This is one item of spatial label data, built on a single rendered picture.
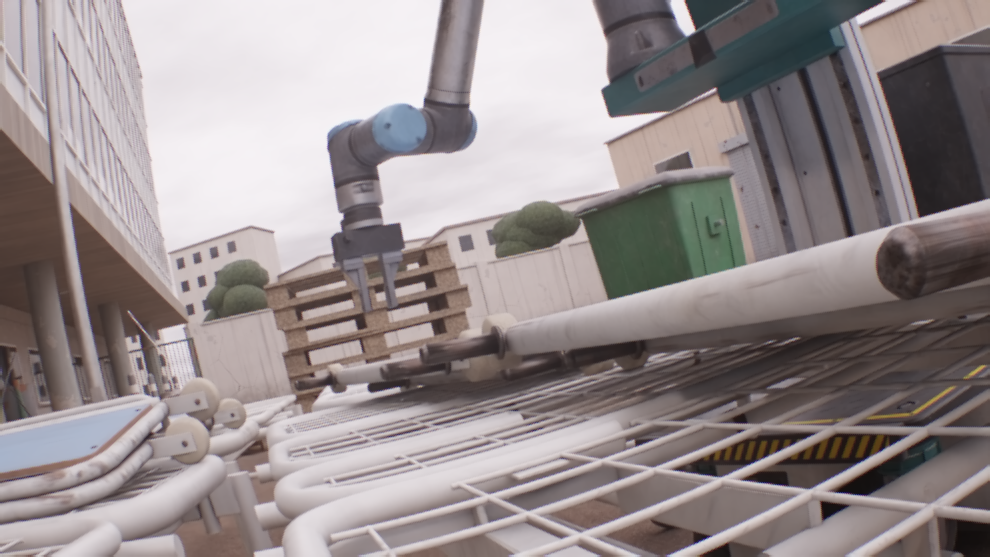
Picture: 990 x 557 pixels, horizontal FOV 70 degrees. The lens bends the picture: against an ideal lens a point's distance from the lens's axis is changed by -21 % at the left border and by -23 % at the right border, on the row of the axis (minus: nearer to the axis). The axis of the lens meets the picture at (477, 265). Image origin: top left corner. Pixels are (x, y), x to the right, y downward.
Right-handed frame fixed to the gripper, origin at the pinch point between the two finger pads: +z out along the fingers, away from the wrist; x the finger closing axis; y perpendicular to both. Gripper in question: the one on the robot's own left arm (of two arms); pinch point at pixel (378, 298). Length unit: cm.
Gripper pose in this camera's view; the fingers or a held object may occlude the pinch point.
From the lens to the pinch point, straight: 168.7
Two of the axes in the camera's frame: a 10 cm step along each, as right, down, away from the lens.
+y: 3.5, -1.6, -9.2
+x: 9.1, -1.6, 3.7
